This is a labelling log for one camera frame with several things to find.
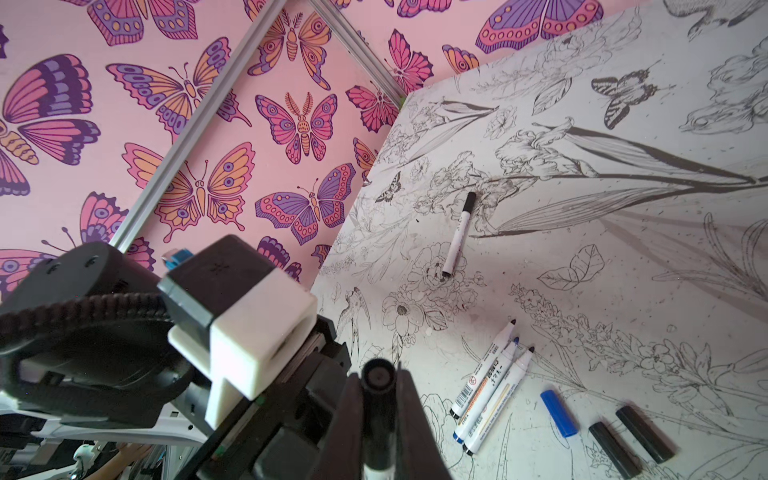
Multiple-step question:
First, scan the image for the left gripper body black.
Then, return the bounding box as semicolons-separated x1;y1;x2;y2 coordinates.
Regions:
174;315;351;479

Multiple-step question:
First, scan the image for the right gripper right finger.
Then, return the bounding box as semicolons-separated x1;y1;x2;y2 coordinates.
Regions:
395;369;451;480

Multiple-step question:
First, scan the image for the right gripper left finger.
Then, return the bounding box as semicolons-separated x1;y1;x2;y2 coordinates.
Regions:
309;374;364;480

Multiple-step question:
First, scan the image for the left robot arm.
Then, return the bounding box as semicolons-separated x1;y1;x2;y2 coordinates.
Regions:
1;235;362;479

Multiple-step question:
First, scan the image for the white marker pen blue tip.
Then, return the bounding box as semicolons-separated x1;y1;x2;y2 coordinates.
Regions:
453;337;519;444

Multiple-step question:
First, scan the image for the black pen cap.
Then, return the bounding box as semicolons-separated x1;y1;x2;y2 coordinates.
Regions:
616;405;675;464
589;421;641;479
361;358;397;479

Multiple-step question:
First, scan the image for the blue pen cap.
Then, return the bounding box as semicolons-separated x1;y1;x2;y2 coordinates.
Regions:
540;389;579;438

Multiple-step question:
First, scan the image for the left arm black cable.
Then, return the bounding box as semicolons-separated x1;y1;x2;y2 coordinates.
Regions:
0;292;175;355

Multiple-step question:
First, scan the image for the aluminium frame left post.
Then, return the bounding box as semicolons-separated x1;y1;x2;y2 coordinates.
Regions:
310;0;407;107

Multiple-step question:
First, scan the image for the aluminium frame diagonal bar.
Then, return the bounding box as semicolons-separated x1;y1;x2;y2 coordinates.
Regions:
110;0;287;253

